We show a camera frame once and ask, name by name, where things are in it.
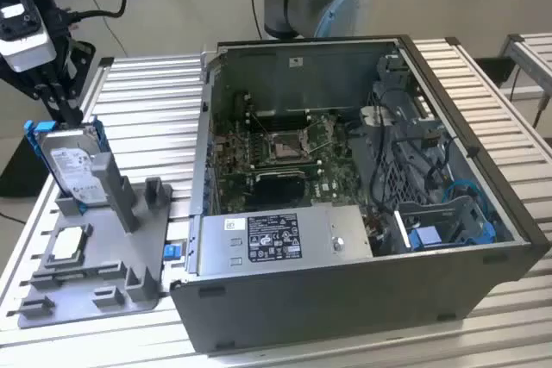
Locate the silver power supply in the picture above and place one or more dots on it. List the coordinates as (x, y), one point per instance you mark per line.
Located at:
(319, 234)

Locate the blue carrier block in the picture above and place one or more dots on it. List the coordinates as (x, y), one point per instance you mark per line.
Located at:
(424, 238)

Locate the hard disk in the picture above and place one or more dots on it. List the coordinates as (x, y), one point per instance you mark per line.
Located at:
(69, 165)

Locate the black box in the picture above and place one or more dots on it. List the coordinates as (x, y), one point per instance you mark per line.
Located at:
(496, 72)

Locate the grey metal disk bay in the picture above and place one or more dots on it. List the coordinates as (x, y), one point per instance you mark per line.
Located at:
(453, 213)

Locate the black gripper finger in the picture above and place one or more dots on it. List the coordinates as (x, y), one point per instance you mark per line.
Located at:
(69, 111)
(79, 66)

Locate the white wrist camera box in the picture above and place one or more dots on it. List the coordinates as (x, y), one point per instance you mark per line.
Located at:
(26, 47)

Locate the grey drive cage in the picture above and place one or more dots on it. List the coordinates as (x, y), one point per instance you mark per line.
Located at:
(409, 170)

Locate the CPU socket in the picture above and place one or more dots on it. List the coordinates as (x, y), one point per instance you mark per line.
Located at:
(286, 146)

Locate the metal slat side table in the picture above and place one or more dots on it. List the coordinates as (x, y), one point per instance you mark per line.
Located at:
(535, 55)

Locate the silver CPU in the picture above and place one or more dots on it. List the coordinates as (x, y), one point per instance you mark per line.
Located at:
(68, 242)

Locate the black RAM slot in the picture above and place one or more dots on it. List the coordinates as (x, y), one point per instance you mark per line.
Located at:
(280, 116)

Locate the black graphics card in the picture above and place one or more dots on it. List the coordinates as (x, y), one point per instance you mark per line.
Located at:
(278, 191)

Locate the green motherboard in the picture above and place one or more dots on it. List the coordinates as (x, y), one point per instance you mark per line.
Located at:
(332, 161)

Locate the blue case latch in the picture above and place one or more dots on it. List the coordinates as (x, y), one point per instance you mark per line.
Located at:
(172, 252)

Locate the grey parts rack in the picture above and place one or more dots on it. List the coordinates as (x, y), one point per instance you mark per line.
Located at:
(108, 256)

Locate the black open PC case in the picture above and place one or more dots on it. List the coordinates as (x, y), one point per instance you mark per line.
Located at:
(323, 312)

